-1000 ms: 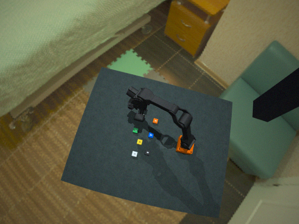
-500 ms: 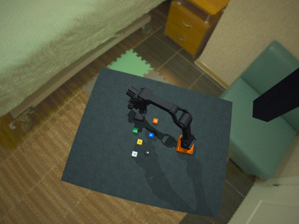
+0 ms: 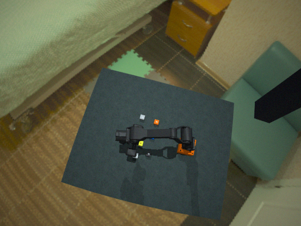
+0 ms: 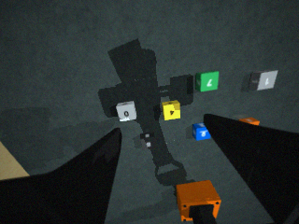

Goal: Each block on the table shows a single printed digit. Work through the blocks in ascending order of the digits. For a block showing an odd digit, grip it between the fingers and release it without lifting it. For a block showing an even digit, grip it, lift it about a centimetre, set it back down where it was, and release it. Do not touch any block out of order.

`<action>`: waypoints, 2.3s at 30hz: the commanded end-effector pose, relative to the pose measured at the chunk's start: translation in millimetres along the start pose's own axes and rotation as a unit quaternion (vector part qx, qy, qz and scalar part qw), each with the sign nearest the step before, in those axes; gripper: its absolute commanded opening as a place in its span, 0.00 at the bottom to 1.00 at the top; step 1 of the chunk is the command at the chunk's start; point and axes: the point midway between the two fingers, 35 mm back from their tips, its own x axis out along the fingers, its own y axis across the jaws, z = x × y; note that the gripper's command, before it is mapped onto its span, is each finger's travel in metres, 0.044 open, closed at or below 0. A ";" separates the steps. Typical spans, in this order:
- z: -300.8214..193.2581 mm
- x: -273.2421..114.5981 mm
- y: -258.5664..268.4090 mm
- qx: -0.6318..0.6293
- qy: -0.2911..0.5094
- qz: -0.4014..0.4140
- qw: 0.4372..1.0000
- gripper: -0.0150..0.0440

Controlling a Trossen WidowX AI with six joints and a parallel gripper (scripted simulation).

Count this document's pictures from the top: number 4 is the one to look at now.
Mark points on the green block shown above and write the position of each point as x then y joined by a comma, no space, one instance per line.
207,81

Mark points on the blue block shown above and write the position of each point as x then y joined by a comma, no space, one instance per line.
200,132

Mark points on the yellow block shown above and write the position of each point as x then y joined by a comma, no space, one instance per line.
171,110

